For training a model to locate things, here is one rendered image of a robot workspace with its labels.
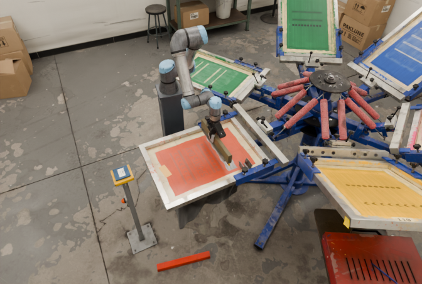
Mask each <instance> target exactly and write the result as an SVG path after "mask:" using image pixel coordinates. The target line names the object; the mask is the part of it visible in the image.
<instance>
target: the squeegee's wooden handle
mask: <svg viewBox="0 0 422 284"><path fill-rule="evenodd" d="M201 127H202V128H203V129H204V131H205V132H206V133H207V135H208V133H209V132H210V131H209V130H208V128H207V121H206V119H205V118H204V119H202V120H201ZM214 135H215V137H214V142H213V143H214V145H215V146H216V147H217V149H218V150H219V151H220V153H221V155H222V156H223V157H224V159H225V161H226V163H227V164H229V163H232V155H231V153H230V152H229V150H228V149H227V148H226V147H225V145H224V144H223V142H222V141H221V140H220V138H219V137H218V136H217V134H216V133H215V134H214Z"/></svg>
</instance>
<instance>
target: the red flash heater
mask: <svg viewBox="0 0 422 284"><path fill-rule="evenodd" d="M322 246H323V252H324V255H325V260H326V264H327V269H328V274H329V278H330V283H331V284H396V283H394V282H393V281H392V280H391V279H390V278H388V277H387V276H386V275H385V274H387V275H388V276H390V277H391V278H392V279H393V280H394V281H396V282H397V283H398V284H422V259H421V257H420V255H419V253H418V250H417V249H416V246H415V244H414V241H413V239H412V237H404V236H383V235H372V234H352V233H341V232H324V233H323V237H322ZM371 263H373V264H375V265H376V266H377V267H378V268H379V269H381V270H382V271H383V272H384V273H385V274H384V273H382V272H381V271H379V270H378V269H377V268H376V267H375V266H373V265H372V264H371Z"/></svg>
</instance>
